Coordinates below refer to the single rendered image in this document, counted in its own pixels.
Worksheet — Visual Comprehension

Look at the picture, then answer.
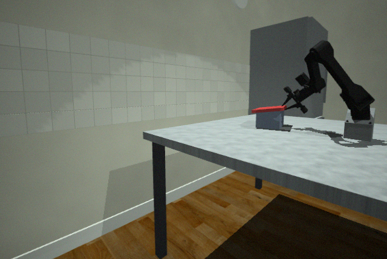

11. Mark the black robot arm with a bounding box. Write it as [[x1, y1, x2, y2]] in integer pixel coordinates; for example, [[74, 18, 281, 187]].
[[295, 41, 375, 120]]

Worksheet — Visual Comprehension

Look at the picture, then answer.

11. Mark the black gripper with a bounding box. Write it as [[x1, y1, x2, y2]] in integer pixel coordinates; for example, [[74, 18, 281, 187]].
[[282, 87, 309, 114]]

